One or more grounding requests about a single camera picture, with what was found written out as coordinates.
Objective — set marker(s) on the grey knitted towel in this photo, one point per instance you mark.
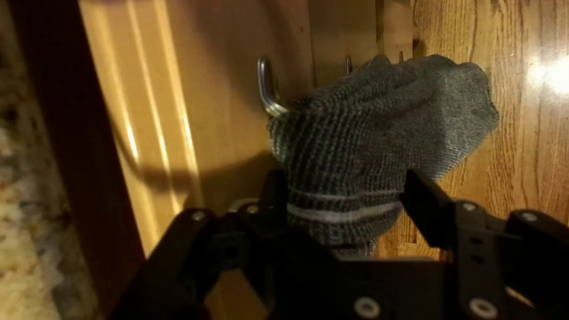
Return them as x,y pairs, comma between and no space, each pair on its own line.
366,135

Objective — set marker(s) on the speckled granite countertop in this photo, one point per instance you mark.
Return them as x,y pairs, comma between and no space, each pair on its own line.
23,236

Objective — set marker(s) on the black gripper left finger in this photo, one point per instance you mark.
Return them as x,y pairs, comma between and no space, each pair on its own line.
275,201

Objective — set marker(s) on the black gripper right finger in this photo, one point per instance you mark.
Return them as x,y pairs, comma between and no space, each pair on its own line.
428,206

